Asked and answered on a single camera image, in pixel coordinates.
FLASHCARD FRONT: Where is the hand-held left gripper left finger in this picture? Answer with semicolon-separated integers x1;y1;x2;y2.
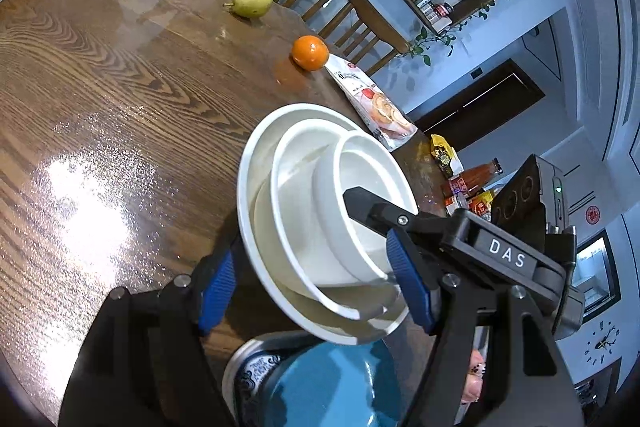
57;247;236;427

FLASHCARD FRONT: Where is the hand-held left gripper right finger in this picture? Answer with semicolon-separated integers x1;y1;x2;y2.
385;229;586;427

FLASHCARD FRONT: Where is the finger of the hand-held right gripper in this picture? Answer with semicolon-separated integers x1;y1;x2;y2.
342;187;453;253

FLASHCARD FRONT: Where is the white ribbed cup bowl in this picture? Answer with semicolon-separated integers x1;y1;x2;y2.
312;130;408;285

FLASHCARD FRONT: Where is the wide beige bowl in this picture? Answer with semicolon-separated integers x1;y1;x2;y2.
236;103;421;347

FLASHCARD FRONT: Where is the medium white bowl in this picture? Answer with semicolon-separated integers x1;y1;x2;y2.
271;119;418;320

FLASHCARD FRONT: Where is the teal dish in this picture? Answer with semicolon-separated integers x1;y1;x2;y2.
262;338;403;427

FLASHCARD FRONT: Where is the person's right hand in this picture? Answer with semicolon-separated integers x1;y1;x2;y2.
460;347;488;408

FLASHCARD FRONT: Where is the yellow snack packet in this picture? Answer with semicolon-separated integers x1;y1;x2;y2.
430;134;463;180

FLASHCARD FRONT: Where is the white snack packet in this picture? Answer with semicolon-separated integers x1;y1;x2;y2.
325;54;418;151

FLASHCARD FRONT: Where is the dark wooden door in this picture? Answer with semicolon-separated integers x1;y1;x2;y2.
415;59;546;152

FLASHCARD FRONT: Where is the trailing shelf vine plant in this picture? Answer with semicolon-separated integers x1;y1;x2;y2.
407;14;458;68

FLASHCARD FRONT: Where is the orange tangerine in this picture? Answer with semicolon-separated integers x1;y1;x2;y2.
291;35;330;72

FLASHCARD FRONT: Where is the green pear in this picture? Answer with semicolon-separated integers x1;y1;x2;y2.
222;0;274;18

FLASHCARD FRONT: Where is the black wall clock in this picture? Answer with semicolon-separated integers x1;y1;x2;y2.
585;322;621;365

